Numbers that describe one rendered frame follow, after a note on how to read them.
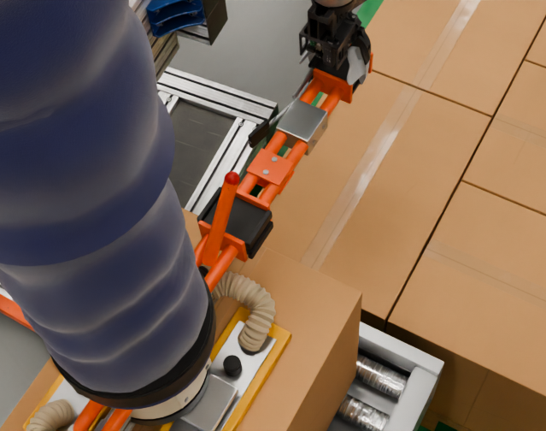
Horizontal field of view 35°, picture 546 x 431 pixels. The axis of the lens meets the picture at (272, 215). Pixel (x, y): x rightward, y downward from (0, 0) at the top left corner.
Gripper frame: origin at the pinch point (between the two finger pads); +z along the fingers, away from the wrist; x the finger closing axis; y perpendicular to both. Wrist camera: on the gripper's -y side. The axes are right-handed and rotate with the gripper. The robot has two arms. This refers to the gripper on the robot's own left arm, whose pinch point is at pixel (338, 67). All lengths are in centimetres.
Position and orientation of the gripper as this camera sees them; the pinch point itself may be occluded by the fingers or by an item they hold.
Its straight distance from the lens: 155.5
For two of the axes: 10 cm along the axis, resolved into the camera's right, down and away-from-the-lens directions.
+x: 8.6, 4.1, -3.0
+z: 0.5, 5.0, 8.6
